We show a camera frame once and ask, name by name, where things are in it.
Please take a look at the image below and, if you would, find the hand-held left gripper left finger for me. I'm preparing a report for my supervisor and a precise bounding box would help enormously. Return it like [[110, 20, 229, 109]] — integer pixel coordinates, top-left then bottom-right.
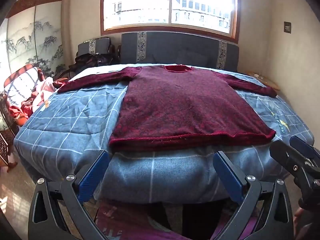
[[29, 150, 110, 240]]

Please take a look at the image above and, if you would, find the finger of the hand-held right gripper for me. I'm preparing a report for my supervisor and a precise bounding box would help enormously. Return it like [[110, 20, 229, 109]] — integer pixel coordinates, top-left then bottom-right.
[[269, 140, 320, 178], [290, 135, 320, 160]]

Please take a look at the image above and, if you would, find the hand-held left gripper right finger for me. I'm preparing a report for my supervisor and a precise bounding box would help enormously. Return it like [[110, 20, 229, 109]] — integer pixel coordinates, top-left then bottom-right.
[[212, 150, 295, 240]]

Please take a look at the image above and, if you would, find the dark red floral knit sweater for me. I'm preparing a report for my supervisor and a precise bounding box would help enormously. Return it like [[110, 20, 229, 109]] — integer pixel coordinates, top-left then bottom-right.
[[57, 65, 277, 153]]

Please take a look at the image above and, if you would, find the dark clothes pile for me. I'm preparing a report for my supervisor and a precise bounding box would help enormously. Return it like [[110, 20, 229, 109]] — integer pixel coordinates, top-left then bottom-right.
[[69, 54, 116, 73]]

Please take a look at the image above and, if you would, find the blue checked bedspread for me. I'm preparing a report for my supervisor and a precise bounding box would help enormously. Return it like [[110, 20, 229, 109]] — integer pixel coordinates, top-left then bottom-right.
[[14, 62, 315, 204]]

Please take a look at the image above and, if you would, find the person's purple floral clothing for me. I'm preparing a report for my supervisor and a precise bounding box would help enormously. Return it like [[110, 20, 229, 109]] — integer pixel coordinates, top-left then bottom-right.
[[94, 199, 259, 240]]

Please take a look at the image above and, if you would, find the carved wooden furniture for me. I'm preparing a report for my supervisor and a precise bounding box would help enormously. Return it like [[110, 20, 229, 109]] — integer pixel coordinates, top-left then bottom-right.
[[0, 129, 18, 173]]

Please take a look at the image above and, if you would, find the orange red cloth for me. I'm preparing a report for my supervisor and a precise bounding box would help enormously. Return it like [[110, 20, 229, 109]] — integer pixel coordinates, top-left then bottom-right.
[[9, 97, 35, 127]]

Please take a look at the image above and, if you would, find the pink cloth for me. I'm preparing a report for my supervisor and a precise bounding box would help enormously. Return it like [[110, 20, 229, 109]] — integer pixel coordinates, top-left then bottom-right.
[[32, 77, 56, 106]]

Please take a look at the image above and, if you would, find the wooden chair with grey cushion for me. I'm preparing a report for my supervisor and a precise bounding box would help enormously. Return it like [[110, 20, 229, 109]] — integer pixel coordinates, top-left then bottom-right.
[[75, 38, 118, 65]]

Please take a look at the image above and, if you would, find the grey padded headboard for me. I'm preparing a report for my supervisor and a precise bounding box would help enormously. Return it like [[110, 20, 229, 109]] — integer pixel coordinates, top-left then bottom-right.
[[121, 31, 240, 72]]

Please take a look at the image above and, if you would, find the landscape painted folding screen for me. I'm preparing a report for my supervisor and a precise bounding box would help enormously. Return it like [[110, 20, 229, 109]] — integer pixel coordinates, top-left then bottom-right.
[[0, 0, 65, 80]]

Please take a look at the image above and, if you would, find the wooden framed window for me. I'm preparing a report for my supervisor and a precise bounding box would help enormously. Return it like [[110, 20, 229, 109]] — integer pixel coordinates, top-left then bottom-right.
[[100, 0, 240, 43]]

